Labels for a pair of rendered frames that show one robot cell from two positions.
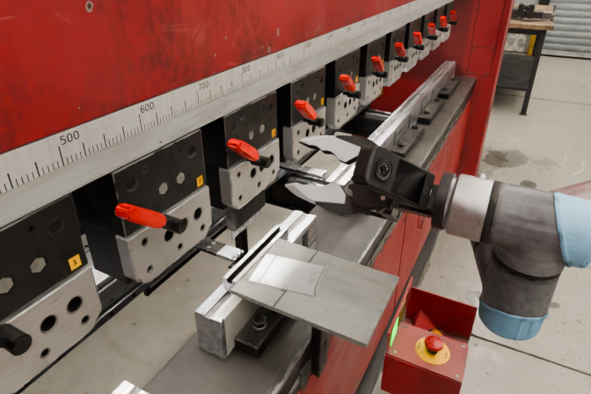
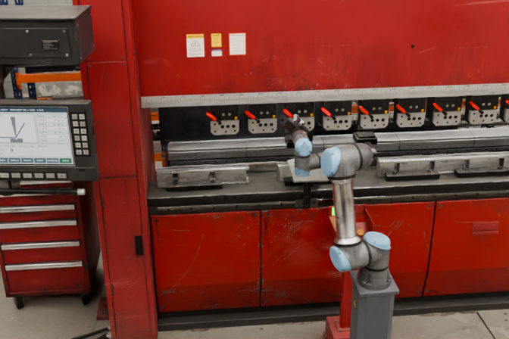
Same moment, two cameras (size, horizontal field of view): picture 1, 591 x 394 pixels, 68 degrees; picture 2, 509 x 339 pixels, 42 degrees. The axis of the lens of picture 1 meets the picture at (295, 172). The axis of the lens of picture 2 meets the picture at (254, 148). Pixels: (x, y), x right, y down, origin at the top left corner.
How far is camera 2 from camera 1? 3.07 m
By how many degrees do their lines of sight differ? 51
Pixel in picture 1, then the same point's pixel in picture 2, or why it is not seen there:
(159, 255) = (256, 128)
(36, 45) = (239, 78)
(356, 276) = (319, 173)
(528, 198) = (299, 136)
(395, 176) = (285, 123)
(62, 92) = (242, 86)
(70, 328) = (231, 130)
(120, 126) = (252, 95)
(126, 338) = not seen: hidden behind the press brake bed
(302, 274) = not seen: hidden behind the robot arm
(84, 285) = (236, 123)
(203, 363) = (273, 179)
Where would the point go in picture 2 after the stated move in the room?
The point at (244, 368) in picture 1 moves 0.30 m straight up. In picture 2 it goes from (279, 185) to (279, 134)
